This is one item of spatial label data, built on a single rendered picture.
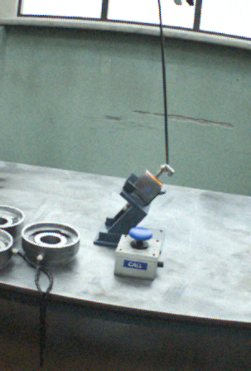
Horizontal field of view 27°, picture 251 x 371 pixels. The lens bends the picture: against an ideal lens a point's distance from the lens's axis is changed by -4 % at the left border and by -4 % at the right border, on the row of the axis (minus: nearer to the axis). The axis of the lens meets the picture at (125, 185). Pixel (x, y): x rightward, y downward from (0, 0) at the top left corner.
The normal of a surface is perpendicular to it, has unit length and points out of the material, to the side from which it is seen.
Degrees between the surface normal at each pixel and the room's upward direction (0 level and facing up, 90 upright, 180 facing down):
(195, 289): 0
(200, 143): 90
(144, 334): 0
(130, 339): 0
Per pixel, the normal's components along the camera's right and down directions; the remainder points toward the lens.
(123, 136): -0.15, 0.32
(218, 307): 0.10, -0.94
